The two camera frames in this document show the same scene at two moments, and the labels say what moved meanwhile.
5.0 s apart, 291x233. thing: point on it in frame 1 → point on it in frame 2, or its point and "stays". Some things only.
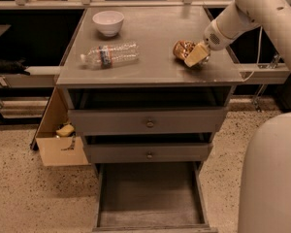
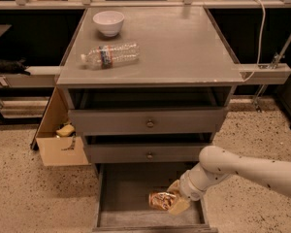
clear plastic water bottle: (106, 56) stays
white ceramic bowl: (109, 22) stays
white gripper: (212, 39) → (186, 187)
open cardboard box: (55, 150) stays
